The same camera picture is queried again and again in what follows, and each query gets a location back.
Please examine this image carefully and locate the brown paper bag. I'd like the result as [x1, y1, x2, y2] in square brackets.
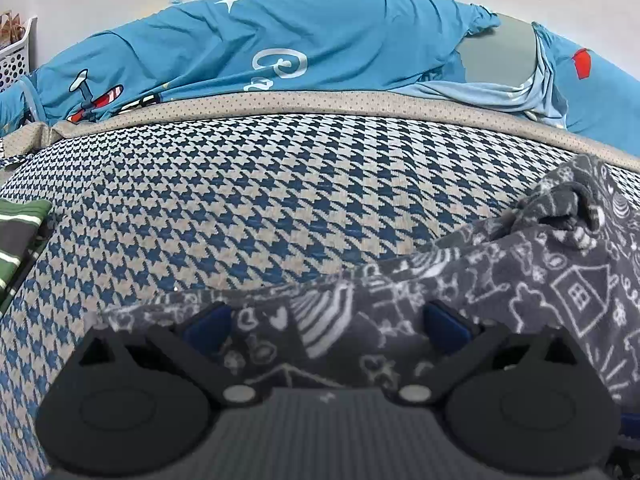
[0, 10, 23, 46]

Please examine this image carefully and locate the houndstooth mattress cover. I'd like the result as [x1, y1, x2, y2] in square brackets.
[0, 87, 640, 480]

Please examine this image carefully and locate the white plastic basket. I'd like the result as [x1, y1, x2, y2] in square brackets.
[0, 16, 38, 93]

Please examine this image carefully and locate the blue aeroplane print sheet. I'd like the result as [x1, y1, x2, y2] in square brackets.
[0, 0, 640, 158]

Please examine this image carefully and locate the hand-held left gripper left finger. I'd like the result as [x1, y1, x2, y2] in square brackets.
[80, 302, 261, 406]

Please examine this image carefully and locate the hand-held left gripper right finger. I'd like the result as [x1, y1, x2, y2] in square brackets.
[400, 300, 576, 406]

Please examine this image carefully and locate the grey printed fleece jacket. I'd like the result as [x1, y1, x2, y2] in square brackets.
[100, 152, 640, 406]

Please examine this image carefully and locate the green striped folded garment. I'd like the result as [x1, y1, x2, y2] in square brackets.
[0, 199, 53, 311]

